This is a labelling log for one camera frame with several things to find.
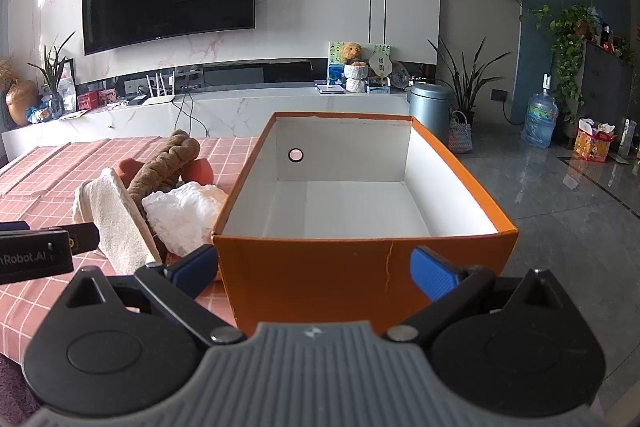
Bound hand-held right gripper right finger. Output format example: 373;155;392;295
382;246;576;351

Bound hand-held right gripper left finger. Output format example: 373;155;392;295
65;244;248;349

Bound cream fluffy towel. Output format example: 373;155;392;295
72;168;163;275

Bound white cloth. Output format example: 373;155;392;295
141;183;230;256

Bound orange cardboard box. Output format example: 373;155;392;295
211;111;519;337

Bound pink checked tablecloth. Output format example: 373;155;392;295
0;136;263;358

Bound orange knitted fruit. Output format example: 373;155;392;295
118;158;147;181

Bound pink peach-shaped sponge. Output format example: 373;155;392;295
184;158;215;186

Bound gold acorn vase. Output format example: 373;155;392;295
5;78;40;127

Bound purple rug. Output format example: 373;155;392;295
0;353;42;427

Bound woven basket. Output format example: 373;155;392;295
447;110;474;154

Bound red boxes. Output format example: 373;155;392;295
77;88;119;111

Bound dried plant bunch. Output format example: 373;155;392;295
0;56;19;94

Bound plant in glass vase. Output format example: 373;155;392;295
27;32;77;119

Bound white router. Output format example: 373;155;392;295
144;71;177;106

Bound grey-blue trash can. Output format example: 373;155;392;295
407;81;456;149

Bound white marble TV cabinet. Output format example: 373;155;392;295
0;84;416;160

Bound blue water bottle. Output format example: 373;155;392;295
521;74;560;149

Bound long-leaf potted plant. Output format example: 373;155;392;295
428;36;514;129

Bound red and yellow gift bag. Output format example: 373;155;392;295
574;118;619;163

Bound teddy bear figurine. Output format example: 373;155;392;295
345;61;370;93

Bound round paper fan sign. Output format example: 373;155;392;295
370;52;394;86

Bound small landscape painting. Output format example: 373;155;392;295
327;41;391;88

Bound dark grey cabinet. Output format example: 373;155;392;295
581;40;640;149

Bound bushy green pothos plant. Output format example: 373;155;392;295
531;4;597;124

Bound black cables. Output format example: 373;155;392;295
171;88;212;139

